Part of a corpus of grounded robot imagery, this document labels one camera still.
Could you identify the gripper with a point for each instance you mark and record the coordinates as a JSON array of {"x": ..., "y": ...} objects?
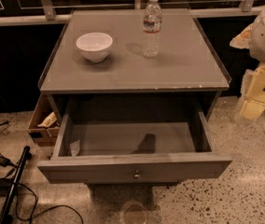
[{"x": 253, "y": 93}]

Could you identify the grey top drawer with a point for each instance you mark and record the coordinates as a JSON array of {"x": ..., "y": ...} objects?
[{"x": 137, "y": 152}]

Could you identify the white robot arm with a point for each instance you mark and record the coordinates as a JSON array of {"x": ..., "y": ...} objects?
[{"x": 252, "y": 38}]

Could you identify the grey drawer cabinet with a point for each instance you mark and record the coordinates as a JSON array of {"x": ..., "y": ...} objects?
[{"x": 186, "y": 75}]

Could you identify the clear plastic water bottle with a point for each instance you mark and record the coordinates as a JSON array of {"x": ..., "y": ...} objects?
[{"x": 151, "y": 28}]

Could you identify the metal window railing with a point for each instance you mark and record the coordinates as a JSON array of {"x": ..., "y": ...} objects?
[{"x": 48, "y": 3}]

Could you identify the white ceramic bowl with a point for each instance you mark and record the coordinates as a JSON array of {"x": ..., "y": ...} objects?
[{"x": 94, "y": 47}]

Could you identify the white packet in box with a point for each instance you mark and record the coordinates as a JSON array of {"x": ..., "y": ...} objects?
[{"x": 48, "y": 121}]

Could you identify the brown cardboard box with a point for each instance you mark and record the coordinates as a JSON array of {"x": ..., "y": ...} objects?
[{"x": 44, "y": 137}]

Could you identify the black power adapter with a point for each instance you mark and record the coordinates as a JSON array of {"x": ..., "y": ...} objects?
[{"x": 4, "y": 161}]

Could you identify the black pole on floor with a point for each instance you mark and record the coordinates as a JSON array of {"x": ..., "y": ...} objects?
[{"x": 5, "y": 218}]

